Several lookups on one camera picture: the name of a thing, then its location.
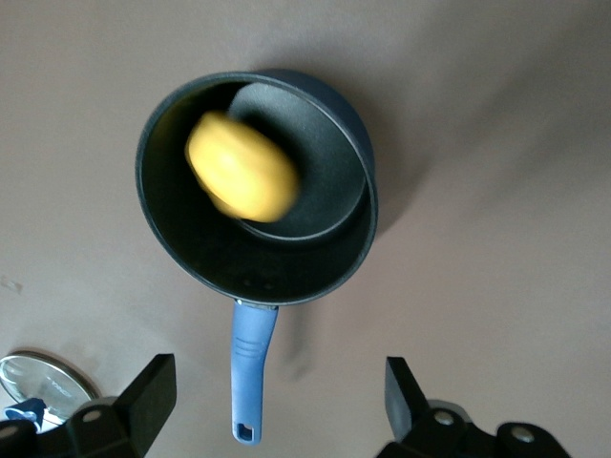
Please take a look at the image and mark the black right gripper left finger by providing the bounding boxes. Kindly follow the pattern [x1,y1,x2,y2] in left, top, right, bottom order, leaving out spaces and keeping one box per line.
[0,353,179,458]

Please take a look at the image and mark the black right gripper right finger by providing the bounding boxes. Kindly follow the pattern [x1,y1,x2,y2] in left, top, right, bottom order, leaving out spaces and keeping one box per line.
[374,356,572,458]

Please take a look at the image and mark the glass lid with blue knob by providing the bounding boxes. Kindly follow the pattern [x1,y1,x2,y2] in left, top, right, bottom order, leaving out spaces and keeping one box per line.
[0,351,103,434]

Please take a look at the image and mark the yellow potato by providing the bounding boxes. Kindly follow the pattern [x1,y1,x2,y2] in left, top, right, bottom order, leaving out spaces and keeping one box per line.
[184,110,302,223]

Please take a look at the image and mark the dark blue saucepan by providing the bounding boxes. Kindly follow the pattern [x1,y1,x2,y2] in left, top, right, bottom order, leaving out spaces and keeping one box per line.
[135,69,380,447]

